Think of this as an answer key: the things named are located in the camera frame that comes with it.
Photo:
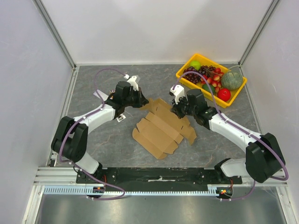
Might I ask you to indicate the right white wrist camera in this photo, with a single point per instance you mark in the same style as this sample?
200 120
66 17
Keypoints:
178 92

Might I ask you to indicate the aluminium frame rail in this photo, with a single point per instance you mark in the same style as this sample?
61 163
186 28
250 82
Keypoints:
67 176

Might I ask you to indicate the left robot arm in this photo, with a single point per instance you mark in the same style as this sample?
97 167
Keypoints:
70 139

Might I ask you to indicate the small white plastic block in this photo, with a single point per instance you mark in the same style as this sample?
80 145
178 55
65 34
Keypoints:
120 118

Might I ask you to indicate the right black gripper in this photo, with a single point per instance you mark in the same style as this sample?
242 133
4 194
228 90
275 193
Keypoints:
180 108

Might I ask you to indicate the green netted melon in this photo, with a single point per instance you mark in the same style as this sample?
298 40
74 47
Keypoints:
232 80

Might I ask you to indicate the red apple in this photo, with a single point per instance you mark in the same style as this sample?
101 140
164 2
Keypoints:
224 94

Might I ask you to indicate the dark green lime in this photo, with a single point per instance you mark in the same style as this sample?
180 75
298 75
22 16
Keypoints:
209 88

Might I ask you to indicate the purple grape bunch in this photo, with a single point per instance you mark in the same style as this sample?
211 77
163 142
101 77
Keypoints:
192 74

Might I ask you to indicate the grey slotted cable duct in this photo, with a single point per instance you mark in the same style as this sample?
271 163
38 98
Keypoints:
93 191

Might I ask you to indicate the brown cardboard box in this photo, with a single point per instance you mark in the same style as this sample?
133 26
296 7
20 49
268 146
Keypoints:
161 131

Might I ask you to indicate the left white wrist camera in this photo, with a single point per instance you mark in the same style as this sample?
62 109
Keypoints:
133 80

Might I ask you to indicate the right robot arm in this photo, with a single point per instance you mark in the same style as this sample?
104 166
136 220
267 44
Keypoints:
263 157

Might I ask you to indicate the red strawberry cluster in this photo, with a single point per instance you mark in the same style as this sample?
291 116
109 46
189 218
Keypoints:
216 82

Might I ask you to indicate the light green apple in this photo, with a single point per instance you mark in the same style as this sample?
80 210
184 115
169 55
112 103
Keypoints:
195 64

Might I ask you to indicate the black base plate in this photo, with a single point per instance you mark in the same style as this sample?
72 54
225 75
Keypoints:
117 176

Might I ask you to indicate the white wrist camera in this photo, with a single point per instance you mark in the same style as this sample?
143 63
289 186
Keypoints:
133 80
178 92

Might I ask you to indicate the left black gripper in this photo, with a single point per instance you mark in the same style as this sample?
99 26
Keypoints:
141 100

